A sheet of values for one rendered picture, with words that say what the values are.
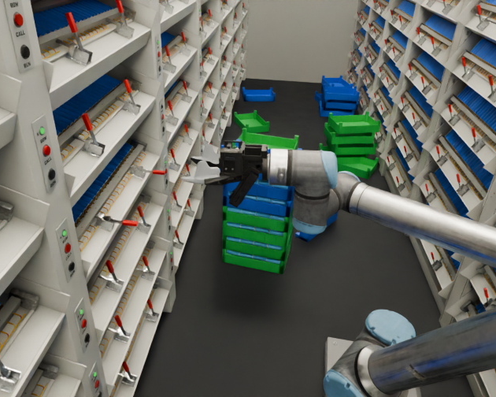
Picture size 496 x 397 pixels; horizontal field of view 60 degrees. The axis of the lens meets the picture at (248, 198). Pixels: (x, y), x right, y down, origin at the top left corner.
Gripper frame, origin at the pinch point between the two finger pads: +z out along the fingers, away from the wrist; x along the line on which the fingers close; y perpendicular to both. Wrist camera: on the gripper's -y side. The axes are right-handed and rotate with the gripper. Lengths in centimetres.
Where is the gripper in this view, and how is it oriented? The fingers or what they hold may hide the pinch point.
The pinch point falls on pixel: (188, 170)
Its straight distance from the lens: 110.3
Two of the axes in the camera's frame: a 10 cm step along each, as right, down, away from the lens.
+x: -0.8, 5.1, -8.6
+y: 0.1, -8.6, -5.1
